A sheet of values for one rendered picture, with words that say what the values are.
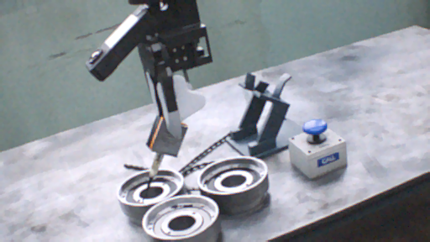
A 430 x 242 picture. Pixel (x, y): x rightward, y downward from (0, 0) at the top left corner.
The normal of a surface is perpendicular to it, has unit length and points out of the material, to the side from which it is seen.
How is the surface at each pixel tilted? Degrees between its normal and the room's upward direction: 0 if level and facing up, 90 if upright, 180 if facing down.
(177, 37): 90
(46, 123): 90
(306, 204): 0
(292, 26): 90
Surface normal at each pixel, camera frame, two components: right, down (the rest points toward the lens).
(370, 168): -0.18, -0.89
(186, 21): 0.37, 0.32
